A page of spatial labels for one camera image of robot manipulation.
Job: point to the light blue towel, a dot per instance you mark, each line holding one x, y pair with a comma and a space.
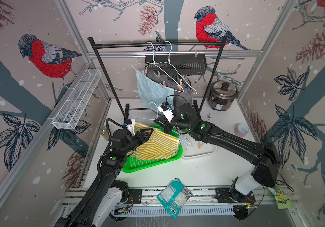
150, 91

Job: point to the light blue wire hanger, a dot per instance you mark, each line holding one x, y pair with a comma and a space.
148, 115

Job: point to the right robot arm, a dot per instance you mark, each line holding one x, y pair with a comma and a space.
264, 158

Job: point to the silver rice cooker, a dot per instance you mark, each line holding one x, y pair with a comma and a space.
222, 94

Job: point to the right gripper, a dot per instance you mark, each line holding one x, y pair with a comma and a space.
167, 126

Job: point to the white wire hanger rear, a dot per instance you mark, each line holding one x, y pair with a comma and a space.
169, 63

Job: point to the white wire hanger front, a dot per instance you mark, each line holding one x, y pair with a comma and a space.
150, 63

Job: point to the white plastic tray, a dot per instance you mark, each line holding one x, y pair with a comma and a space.
194, 152

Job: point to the green yellow label card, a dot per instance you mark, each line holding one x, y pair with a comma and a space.
282, 200

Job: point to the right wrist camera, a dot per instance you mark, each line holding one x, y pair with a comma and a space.
167, 111

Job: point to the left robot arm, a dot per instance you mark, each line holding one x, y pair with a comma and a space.
106, 191

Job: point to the white wire hanger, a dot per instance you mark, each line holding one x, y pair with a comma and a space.
150, 63
169, 63

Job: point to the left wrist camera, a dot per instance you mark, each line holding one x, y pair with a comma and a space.
130, 125

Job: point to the beige clothespin grey towel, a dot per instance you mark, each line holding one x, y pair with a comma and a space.
158, 74

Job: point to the teal snack packet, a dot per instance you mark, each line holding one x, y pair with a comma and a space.
174, 196

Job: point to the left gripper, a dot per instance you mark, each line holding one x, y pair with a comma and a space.
145, 138

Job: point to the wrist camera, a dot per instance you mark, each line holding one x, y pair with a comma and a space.
130, 125
167, 111

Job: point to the orange clothespin on grey towel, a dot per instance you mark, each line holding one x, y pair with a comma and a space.
181, 85

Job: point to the dark grey towel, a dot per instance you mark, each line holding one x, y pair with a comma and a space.
173, 89

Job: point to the green plastic basket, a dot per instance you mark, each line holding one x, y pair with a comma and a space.
133, 165

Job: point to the yellow striped towel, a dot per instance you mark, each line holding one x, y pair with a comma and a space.
160, 146

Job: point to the white wire mesh shelf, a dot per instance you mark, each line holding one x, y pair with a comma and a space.
73, 108

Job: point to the black perforated wall basket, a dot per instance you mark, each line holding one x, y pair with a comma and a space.
185, 64

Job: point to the pink cup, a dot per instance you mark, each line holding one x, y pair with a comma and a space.
241, 130

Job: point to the black clothes rack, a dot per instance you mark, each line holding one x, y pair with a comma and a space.
221, 44

